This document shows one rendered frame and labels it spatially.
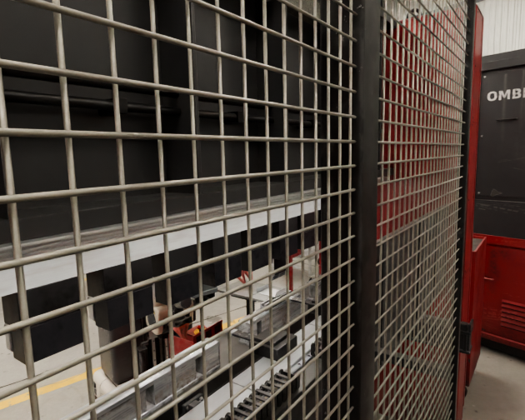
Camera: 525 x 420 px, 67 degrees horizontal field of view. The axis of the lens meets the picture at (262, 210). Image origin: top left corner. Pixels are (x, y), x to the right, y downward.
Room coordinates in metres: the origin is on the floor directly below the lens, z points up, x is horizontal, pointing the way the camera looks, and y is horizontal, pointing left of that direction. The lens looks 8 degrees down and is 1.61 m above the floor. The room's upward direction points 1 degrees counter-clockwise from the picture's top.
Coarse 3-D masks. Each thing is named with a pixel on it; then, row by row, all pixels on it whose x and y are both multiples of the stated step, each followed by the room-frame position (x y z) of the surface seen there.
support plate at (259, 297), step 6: (234, 282) 1.86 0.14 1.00; (240, 282) 1.86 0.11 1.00; (258, 282) 1.85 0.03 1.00; (222, 288) 1.78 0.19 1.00; (246, 288) 1.77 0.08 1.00; (252, 288) 1.77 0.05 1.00; (276, 288) 1.76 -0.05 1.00; (234, 294) 1.71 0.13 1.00; (240, 294) 1.70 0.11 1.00; (246, 294) 1.69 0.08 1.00; (258, 294) 1.69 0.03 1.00; (258, 300) 1.63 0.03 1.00; (264, 300) 1.62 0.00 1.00
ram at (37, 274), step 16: (288, 208) 1.68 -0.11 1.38; (304, 208) 1.78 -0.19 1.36; (320, 208) 1.91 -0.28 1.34; (208, 224) 1.28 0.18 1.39; (240, 224) 1.41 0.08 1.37; (256, 224) 1.49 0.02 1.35; (144, 240) 1.07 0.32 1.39; (160, 240) 1.11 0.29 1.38; (176, 240) 1.16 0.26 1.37; (192, 240) 1.22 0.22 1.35; (96, 256) 0.95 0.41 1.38; (112, 256) 0.99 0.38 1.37; (144, 256) 1.07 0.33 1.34; (0, 272) 0.78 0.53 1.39; (32, 272) 0.83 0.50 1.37; (48, 272) 0.86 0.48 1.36; (64, 272) 0.89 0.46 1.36; (0, 288) 0.78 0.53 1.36; (16, 288) 0.80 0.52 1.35
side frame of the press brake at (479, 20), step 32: (416, 32) 2.18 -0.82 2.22; (480, 32) 2.15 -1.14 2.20; (416, 64) 2.18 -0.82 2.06; (448, 64) 2.08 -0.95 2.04; (480, 64) 2.20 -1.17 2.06; (384, 128) 2.27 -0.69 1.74; (448, 128) 2.08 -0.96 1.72; (384, 160) 2.27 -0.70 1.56; (384, 192) 2.27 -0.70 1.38; (384, 224) 2.26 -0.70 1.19; (320, 256) 2.51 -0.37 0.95; (448, 288) 2.06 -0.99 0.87; (416, 352) 2.15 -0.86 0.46; (416, 416) 2.14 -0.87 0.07
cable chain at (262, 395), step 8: (280, 376) 0.97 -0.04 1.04; (264, 384) 0.94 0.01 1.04; (280, 384) 0.95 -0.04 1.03; (296, 384) 0.97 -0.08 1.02; (256, 392) 0.90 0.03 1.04; (264, 392) 0.90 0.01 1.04; (280, 392) 0.90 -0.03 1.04; (248, 400) 0.87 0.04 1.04; (256, 400) 0.89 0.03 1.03; (264, 400) 0.87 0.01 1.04; (280, 400) 0.90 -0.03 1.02; (240, 408) 0.85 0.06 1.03; (248, 408) 0.84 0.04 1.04; (256, 408) 0.85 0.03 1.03; (264, 408) 0.85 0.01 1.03; (240, 416) 0.83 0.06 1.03; (256, 416) 0.82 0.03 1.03; (264, 416) 0.85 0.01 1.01
